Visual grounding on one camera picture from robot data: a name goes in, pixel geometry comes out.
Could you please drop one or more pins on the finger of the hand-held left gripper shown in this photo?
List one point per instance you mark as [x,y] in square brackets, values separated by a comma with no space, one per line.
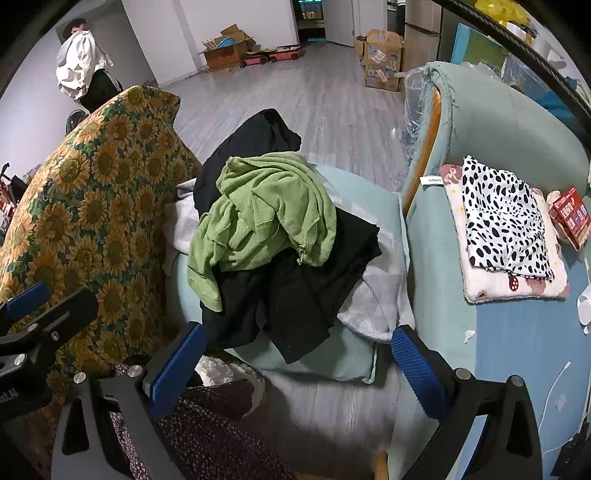
[25,295]

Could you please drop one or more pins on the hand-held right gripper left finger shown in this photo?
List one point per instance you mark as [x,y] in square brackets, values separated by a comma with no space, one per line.
[178,364]

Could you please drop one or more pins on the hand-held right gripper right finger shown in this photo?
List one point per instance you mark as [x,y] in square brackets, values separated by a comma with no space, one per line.
[413,364]

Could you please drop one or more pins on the green garment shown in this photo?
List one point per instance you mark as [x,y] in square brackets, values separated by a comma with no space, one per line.
[258,212]

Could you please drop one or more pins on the white fleece cloth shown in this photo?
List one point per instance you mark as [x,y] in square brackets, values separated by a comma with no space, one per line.
[217,369]

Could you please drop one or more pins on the grey white knit garment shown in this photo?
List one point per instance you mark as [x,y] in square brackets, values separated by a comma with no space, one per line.
[369,304]

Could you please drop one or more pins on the teal cushion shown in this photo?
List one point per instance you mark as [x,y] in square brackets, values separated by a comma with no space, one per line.
[332,364]

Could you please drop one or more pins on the teal sofa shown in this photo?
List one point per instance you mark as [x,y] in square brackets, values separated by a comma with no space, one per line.
[508,360]

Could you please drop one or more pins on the sunflower print blanket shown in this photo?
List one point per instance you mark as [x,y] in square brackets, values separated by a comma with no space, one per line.
[92,207]

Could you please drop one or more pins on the cow-print white pillow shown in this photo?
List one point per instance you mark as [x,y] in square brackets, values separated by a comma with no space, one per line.
[508,288]

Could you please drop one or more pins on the black garment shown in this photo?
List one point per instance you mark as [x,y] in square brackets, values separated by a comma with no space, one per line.
[295,300]

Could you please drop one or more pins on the black spotted white cloth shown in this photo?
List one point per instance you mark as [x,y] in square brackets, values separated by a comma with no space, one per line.
[498,217]

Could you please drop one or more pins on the white cylindrical device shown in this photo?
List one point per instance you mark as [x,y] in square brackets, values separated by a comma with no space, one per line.
[585,304]

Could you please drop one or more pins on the cream folded cloth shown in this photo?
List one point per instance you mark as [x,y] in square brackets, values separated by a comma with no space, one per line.
[553,203]

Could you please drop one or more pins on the red box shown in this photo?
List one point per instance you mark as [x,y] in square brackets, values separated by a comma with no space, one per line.
[570,217]

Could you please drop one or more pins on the clear plastic wrap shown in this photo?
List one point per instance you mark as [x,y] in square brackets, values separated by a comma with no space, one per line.
[413,115]

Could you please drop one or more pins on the printed cardboard box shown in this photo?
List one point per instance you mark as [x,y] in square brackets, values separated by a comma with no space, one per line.
[381,46]
[383,78]

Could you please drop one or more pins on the blue bag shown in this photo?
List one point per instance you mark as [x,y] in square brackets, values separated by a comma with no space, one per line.
[554,99]

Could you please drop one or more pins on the open cardboard box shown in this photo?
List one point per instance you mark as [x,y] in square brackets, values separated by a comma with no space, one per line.
[226,55]

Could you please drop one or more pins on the clear plastic bag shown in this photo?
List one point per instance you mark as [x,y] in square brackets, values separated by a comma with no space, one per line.
[521,69]

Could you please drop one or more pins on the green canvas board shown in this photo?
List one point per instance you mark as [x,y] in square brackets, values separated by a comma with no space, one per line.
[480,48]

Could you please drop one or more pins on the grey cabinet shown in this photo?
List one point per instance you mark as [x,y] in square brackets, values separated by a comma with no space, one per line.
[422,32]

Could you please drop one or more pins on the yellow plastic bag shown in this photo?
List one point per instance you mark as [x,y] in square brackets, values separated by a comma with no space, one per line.
[501,9]

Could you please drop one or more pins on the lit display cabinet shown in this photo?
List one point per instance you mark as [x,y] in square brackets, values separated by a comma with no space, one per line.
[311,9]

